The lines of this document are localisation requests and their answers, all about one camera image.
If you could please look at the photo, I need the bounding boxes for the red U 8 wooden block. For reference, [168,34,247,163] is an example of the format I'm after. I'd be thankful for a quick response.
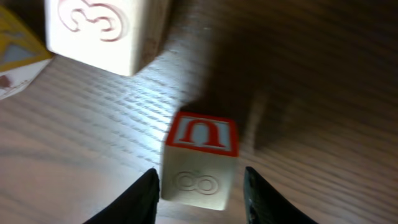
[160,111,239,210]

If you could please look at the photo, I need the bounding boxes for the number 3 wooden block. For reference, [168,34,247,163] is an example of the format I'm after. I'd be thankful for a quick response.
[44,0,172,77]

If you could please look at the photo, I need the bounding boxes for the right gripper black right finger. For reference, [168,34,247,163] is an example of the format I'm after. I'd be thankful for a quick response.
[243,167,317,224]

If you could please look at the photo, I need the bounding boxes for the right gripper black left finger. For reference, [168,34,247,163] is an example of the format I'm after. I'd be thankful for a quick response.
[85,168,160,224]

